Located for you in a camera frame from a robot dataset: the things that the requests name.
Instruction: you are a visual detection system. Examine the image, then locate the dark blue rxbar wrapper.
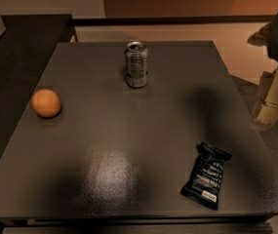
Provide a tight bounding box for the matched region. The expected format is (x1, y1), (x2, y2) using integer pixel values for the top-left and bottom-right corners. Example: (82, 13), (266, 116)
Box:
(180, 142), (231, 211)

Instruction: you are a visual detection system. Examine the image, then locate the orange fruit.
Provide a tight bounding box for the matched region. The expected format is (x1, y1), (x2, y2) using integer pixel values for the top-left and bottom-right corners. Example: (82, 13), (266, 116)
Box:
(31, 90), (61, 118)

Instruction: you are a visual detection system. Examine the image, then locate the silver 7up soda can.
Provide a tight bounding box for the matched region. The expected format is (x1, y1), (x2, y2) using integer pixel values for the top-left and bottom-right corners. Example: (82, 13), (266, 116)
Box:
(125, 41), (148, 88)

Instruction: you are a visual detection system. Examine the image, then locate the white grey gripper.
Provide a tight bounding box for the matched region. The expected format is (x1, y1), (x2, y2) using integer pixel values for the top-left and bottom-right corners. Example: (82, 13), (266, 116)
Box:
(247, 14), (278, 125)

